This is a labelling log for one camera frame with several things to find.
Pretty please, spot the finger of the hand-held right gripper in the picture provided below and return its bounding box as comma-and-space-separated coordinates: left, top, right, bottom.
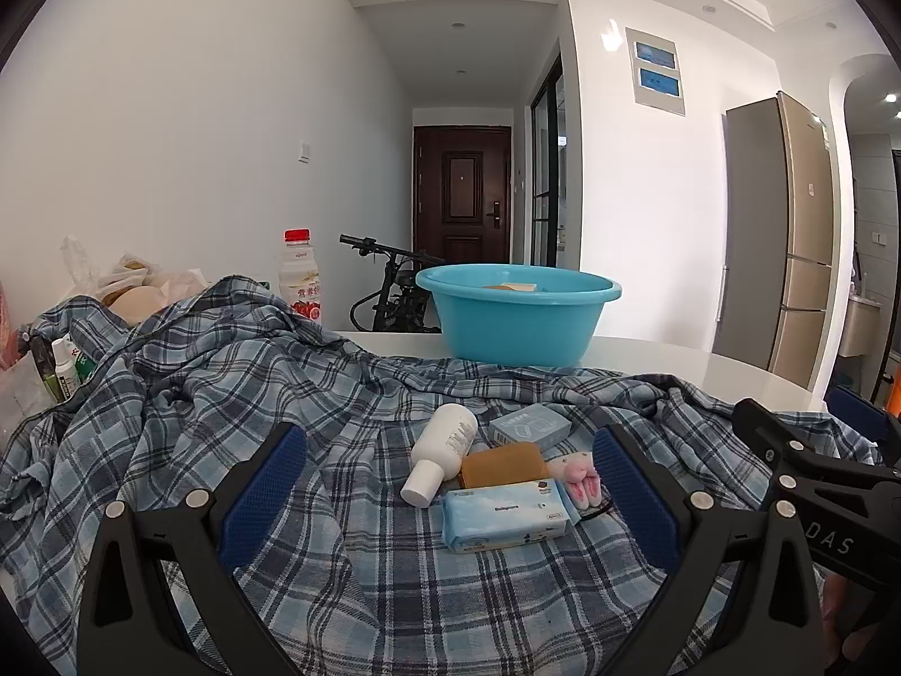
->
730, 398, 901, 508
825, 385, 901, 467

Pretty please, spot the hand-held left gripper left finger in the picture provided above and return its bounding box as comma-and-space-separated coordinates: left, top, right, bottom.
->
76, 422, 311, 676

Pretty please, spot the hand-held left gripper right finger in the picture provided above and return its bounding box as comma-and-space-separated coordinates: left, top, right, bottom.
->
591, 424, 828, 676

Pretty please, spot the pink bunny hair tie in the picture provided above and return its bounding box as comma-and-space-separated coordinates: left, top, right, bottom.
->
549, 451, 606, 518

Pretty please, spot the small blue-grey box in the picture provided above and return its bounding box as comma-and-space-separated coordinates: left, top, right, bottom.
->
488, 404, 573, 450

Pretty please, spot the light blue wet wipes pack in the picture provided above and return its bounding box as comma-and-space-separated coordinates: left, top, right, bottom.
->
441, 479, 579, 556

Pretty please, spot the brown soap bar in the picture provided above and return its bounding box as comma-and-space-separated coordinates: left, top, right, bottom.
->
460, 441, 554, 490

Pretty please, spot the white lotion bottle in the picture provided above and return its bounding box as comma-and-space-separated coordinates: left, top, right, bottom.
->
400, 403, 480, 508

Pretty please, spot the blue plastic basin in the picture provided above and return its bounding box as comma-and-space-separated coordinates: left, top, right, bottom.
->
415, 264, 623, 368

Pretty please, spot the person's right hand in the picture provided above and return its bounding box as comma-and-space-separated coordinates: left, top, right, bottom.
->
825, 572, 877, 657

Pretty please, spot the white washbasin cabinet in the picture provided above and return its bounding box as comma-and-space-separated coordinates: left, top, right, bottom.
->
848, 296, 881, 357

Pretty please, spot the gold grey refrigerator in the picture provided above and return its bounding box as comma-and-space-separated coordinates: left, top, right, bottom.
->
712, 90, 856, 392

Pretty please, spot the blue plaid cloth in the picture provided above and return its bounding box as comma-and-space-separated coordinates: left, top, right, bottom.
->
0, 273, 884, 676

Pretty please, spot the red cap drink bottle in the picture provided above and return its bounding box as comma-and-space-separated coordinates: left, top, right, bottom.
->
279, 228, 326, 328

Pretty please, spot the white green tube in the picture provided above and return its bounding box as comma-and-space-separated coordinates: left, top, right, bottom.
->
51, 336, 84, 404

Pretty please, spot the black bicycle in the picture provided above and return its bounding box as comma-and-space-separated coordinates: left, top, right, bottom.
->
339, 234, 446, 333

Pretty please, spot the clear plastic bag with bread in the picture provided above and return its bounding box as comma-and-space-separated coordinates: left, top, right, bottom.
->
60, 234, 212, 328

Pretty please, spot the pink bag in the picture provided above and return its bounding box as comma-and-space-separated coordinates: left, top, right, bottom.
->
0, 280, 28, 371

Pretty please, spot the black framed glass door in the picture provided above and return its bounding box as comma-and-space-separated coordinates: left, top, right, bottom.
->
530, 54, 568, 270

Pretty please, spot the dark brown entrance door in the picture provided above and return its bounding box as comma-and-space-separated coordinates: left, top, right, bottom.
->
413, 125, 512, 267

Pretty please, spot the grey wall panel with screens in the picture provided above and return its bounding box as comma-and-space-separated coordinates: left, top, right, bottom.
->
625, 26, 686, 117

